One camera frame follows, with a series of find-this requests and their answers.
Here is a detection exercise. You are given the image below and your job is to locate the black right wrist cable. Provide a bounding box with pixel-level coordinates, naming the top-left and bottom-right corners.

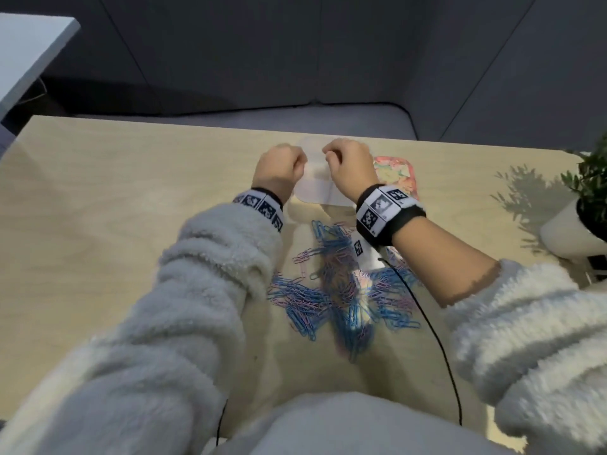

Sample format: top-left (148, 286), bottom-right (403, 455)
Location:
top-left (377, 257), bottom-right (463, 427)

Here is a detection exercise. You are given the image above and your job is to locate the grey booth side panel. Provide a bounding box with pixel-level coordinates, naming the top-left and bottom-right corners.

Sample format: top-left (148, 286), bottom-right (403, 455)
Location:
top-left (0, 123), bottom-right (20, 157)

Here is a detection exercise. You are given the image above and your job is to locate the right marker-printed wristband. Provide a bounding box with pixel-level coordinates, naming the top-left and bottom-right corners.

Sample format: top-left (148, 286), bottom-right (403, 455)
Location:
top-left (355, 183), bottom-right (427, 248)

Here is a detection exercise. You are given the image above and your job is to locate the marker-printed wristband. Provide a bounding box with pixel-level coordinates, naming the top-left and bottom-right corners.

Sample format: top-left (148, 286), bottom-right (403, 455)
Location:
top-left (355, 183), bottom-right (427, 248)
top-left (231, 186), bottom-right (285, 234)

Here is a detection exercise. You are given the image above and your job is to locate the person's right forearm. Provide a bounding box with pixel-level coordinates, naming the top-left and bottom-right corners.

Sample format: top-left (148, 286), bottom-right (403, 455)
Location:
top-left (391, 215), bottom-right (607, 455)

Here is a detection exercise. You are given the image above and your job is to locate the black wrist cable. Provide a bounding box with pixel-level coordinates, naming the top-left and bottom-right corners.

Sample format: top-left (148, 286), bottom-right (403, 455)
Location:
top-left (377, 257), bottom-right (463, 427)
top-left (216, 400), bottom-right (230, 447)

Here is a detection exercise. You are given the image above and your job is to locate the white side desk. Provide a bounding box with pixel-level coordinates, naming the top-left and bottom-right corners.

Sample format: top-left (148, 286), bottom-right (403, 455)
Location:
top-left (0, 13), bottom-right (82, 121)

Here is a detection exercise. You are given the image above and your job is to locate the grey bench seat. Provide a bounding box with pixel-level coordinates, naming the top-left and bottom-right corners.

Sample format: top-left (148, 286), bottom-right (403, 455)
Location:
top-left (80, 102), bottom-right (418, 140)

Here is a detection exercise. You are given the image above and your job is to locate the clear divided plastic container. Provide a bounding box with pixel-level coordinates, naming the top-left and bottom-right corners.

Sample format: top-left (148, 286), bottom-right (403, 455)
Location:
top-left (293, 136), bottom-right (361, 207)

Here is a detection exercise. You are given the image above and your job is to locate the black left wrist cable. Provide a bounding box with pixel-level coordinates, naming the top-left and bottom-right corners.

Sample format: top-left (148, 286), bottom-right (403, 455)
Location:
top-left (216, 400), bottom-right (230, 447)

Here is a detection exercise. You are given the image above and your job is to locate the green plant in white pot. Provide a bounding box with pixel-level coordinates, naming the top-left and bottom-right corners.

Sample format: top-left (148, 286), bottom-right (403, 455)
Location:
top-left (540, 136), bottom-right (607, 261)

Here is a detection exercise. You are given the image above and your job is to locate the person's left forearm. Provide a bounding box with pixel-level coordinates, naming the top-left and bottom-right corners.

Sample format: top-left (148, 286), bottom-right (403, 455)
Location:
top-left (0, 203), bottom-right (285, 455)

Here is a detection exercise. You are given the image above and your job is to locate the pile of blue pink paperclips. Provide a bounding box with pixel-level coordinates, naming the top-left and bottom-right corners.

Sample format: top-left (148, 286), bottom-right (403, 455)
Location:
top-left (266, 220), bottom-right (423, 363)

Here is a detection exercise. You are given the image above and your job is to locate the pink floral container lid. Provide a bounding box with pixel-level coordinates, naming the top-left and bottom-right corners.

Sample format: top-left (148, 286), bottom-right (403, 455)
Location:
top-left (372, 155), bottom-right (420, 195)

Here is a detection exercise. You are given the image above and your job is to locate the person's white fleece torso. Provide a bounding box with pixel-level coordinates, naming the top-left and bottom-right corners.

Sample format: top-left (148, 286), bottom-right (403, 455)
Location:
top-left (204, 391), bottom-right (527, 455)

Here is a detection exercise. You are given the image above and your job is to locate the person's left hand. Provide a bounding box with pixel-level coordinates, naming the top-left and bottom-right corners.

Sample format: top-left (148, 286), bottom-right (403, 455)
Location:
top-left (251, 144), bottom-right (309, 204)

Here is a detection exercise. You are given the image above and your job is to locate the left marker-printed wristband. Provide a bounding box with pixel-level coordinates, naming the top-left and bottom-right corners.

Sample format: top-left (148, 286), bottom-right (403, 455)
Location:
top-left (231, 186), bottom-right (285, 234)

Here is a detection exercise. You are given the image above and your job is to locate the person's right hand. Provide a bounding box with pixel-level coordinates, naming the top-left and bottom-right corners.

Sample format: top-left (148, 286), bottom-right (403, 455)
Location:
top-left (322, 138), bottom-right (380, 204)

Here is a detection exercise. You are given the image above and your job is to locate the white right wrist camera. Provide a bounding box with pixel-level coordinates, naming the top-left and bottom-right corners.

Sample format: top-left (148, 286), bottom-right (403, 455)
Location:
top-left (350, 231), bottom-right (395, 273)

